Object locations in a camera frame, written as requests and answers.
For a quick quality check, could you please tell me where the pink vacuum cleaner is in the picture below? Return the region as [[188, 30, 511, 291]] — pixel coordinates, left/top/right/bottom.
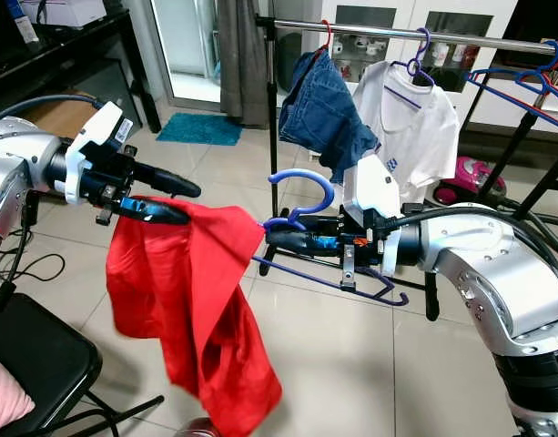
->
[[433, 157, 507, 206]]

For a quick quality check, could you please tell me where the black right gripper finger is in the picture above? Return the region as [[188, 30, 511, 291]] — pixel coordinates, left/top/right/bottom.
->
[[265, 228, 334, 259]]

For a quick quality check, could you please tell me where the grey curtain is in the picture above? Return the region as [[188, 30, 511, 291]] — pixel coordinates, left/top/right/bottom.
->
[[218, 0, 269, 128]]

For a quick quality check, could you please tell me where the white t-shirt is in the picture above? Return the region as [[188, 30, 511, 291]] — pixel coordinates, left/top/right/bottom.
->
[[351, 59, 462, 206]]

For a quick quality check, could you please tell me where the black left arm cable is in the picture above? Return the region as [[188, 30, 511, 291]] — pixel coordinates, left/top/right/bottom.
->
[[0, 94, 111, 128]]

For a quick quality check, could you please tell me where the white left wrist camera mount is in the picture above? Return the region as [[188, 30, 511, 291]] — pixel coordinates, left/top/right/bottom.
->
[[65, 102, 134, 206]]

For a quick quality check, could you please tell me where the blue clothes hanger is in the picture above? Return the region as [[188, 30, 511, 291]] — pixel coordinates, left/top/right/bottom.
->
[[465, 41, 558, 133]]

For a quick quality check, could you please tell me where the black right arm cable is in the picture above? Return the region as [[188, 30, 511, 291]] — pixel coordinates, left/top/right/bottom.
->
[[392, 206, 558, 274]]

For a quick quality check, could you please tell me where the teal floor mat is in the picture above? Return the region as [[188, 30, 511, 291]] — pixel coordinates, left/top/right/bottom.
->
[[156, 112, 243, 147]]

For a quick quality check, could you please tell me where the pink cushion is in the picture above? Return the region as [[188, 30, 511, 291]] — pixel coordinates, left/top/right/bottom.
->
[[0, 353, 25, 433]]

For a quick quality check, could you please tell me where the white framed glass door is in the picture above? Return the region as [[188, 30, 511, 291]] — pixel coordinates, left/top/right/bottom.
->
[[124, 0, 225, 110]]

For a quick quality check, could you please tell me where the white desktop device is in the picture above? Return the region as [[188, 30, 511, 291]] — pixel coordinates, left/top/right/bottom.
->
[[19, 0, 107, 28]]

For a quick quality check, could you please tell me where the black floor cable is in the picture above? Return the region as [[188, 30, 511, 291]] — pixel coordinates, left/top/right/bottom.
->
[[5, 253, 70, 285]]

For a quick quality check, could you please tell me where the black desk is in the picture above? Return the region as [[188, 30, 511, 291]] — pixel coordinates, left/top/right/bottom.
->
[[0, 9, 161, 133]]

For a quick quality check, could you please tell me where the red garment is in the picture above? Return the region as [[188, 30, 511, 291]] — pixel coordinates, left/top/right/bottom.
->
[[106, 196, 284, 437]]

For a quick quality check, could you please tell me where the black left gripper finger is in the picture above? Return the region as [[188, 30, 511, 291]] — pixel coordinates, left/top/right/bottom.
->
[[119, 196, 190, 228], [133, 161, 203, 199]]

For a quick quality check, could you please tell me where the white glass door cabinet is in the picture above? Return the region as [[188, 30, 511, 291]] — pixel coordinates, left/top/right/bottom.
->
[[256, 0, 558, 137]]

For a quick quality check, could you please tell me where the dark robot foot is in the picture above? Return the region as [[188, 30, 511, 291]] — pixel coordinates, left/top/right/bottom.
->
[[183, 417, 216, 437]]

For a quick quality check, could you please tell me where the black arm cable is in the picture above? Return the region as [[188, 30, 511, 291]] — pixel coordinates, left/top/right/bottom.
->
[[0, 94, 111, 128], [392, 206, 558, 274]]

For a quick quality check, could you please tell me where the black folding chair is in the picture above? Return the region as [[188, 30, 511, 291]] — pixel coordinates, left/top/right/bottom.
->
[[0, 291, 166, 437]]

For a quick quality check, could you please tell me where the chrome black clothes rack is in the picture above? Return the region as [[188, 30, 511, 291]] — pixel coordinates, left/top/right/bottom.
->
[[256, 15, 558, 219]]

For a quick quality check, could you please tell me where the blue denim garment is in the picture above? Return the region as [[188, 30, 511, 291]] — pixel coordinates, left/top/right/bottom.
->
[[279, 50, 380, 183]]

